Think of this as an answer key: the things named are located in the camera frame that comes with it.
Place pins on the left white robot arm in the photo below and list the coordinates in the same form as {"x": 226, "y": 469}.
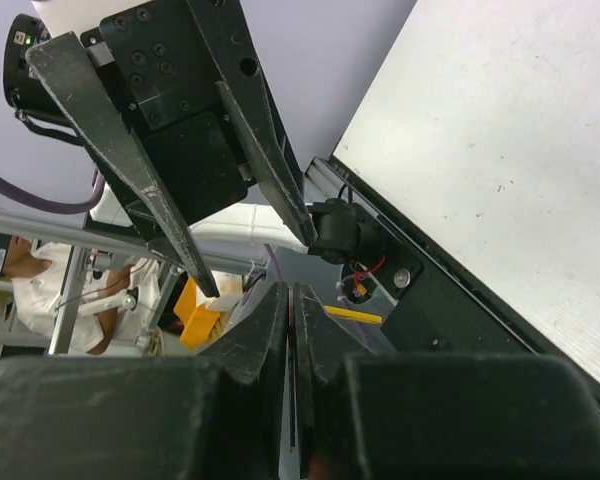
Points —
{"x": 252, "y": 219}

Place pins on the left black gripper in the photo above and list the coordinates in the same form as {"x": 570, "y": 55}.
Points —
{"x": 175, "y": 103}

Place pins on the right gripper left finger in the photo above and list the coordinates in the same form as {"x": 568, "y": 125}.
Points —
{"x": 214, "y": 415}

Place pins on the yellow key tag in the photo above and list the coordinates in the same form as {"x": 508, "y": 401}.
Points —
{"x": 354, "y": 315}

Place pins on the person in white shirt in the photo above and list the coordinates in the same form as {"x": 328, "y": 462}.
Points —
{"x": 37, "y": 277}

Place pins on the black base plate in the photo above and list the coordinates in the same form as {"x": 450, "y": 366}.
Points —
{"x": 444, "y": 299}

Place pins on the yellow plastic bin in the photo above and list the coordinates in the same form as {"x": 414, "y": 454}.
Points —
{"x": 197, "y": 320}

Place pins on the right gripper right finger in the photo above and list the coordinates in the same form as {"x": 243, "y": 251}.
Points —
{"x": 367, "y": 415}

